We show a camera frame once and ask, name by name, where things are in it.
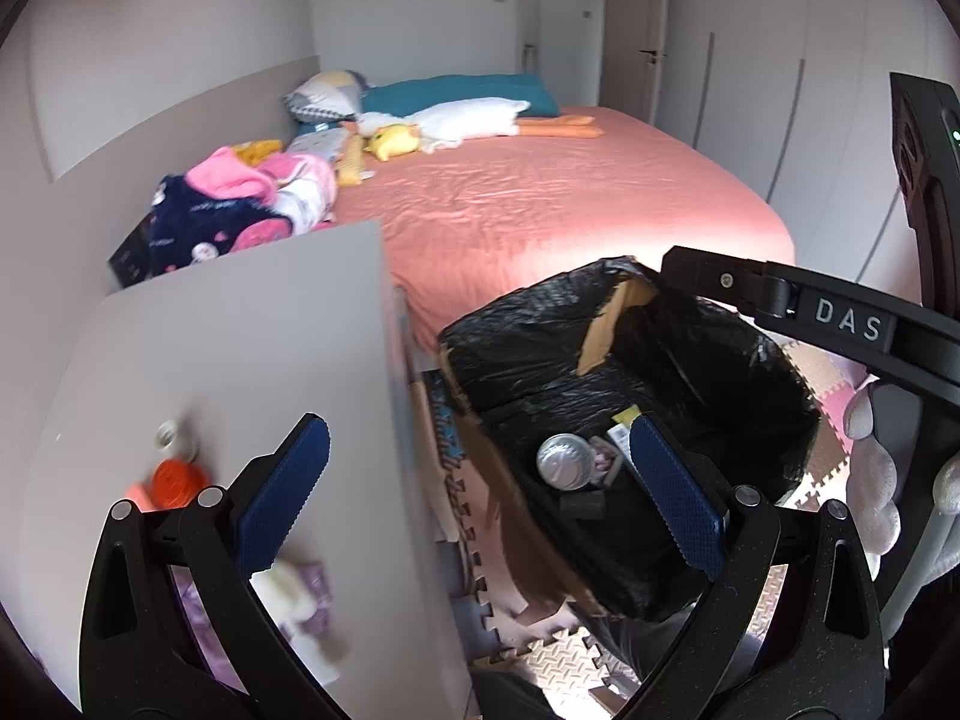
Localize yellow duck plush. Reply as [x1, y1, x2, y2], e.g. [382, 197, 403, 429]
[363, 123, 422, 164]

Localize white printed blanket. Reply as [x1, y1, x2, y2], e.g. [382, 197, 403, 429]
[272, 163, 340, 235]

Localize patchwork pillow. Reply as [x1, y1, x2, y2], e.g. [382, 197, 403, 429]
[283, 70, 374, 126]

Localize teal pillow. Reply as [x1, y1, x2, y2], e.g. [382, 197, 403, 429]
[362, 74, 561, 122]

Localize pink patterned small wrapper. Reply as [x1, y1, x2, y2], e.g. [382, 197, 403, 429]
[592, 438, 625, 482]

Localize black-lined cardboard trash bin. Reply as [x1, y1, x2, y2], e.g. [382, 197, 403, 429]
[439, 256, 822, 623]

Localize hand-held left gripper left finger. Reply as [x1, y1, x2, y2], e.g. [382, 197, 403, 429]
[79, 412, 338, 720]

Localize white wardrobe doors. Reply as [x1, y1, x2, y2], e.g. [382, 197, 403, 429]
[660, 0, 960, 301]

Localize white door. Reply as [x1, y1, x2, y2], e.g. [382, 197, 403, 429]
[598, 0, 670, 130]

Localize yellow cloth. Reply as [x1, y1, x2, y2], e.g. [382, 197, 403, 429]
[235, 138, 287, 167]

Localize white lumpy figure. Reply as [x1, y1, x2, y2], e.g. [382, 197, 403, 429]
[251, 561, 317, 625]

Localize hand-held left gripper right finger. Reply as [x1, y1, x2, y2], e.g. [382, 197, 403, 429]
[622, 412, 890, 720]

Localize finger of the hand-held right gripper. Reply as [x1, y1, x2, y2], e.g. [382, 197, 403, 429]
[660, 244, 800, 335]

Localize cardboard box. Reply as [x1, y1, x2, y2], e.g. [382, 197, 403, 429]
[439, 274, 662, 616]

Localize white goose plush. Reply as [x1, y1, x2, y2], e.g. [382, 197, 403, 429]
[355, 97, 605, 156]

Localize orange round lid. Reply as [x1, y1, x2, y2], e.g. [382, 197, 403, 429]
[151, 459, 212, 512]

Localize gold foil bowl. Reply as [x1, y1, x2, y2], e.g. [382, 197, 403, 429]
[535, 434, 598, 493]

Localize bed with pink sheet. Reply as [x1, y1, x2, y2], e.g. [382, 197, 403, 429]
[328, 105, 872, 395]

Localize dark rectangular panel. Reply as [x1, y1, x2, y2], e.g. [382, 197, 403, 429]
[108, 212, 152, 291]

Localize person's right hand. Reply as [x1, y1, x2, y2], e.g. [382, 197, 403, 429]
[840, 382, 901, 556]

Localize yellow dotted bolster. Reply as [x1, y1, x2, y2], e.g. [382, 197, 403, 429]
[333, 130, 370, 189]

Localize purple plastic wrapper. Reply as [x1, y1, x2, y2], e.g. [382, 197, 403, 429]
[171, 559, 337, 642]

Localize navy printed blanket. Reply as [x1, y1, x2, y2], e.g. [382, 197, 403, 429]
[146, 175, 295, 280]

